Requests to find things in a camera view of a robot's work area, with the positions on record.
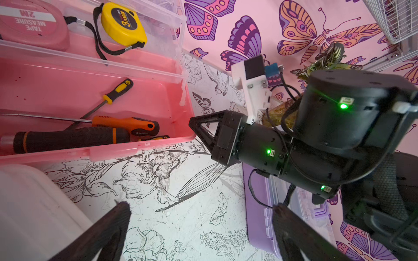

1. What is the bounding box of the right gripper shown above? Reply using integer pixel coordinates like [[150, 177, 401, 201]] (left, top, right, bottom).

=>
[[189, 110, 349, 261]]

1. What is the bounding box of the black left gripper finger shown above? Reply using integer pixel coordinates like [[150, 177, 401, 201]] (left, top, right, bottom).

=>
[[51, 202, 131, 261]]

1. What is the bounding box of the purple toolbox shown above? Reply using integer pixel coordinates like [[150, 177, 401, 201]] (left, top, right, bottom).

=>
[[243, 164, 342, 261]]

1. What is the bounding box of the pink toolbox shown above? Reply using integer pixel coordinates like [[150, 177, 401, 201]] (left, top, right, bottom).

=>
[[1, 1, 194, 164]]

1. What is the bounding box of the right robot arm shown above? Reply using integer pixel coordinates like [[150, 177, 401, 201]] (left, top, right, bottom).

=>
[[189, 70, 418, 261]]

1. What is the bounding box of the potted leafy plant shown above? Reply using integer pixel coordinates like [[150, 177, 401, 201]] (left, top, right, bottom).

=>
[[262, 42, 362, 127]]

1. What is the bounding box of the large black orange screwdriver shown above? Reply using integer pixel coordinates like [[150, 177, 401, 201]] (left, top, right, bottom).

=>
[[1, 127, 131, 155]]

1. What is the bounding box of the small yellow black screwdriver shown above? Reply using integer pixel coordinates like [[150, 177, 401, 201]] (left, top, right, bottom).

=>
[[81, 78, 134, 120]]

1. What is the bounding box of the yellow tape measure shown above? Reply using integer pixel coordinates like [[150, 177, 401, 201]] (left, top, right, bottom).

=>
[[93, 2, 148, 60]]

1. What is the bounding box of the pink tape measure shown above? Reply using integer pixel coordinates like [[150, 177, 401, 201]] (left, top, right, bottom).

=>
[[1, 0, 70, 51]]

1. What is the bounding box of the yellow black tool handle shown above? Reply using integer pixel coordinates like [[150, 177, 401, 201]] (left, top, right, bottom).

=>
[[138, 135, 170, 141]]

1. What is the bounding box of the orange handled screwdriver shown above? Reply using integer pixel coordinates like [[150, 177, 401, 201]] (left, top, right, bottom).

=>
[[1, 113, 160, 137]]

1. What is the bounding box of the white wire basket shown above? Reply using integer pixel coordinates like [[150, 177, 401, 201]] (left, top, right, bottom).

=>
[[364, 0, 418, 44]]

